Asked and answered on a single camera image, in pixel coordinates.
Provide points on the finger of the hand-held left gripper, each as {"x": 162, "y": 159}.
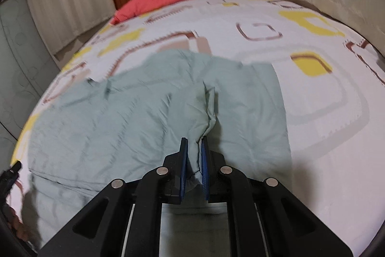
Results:
{"x": 9, "y": 181}

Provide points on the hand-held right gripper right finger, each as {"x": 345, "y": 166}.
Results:
{"x": 205, "y": 166}

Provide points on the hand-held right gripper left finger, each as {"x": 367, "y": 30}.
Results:
{"x": 184, "y": 166}

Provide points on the light green puffer jacket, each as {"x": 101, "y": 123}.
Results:
{"x": 126, "y": 124}

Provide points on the person's left hand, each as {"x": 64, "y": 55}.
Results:
{"x": 19, "y": 224}

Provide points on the frosted glass wardrobe door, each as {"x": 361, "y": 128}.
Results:
{"x": 21, "y": 70}

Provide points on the patterned bed sheet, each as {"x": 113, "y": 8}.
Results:
{"x": 315, "y": 112}

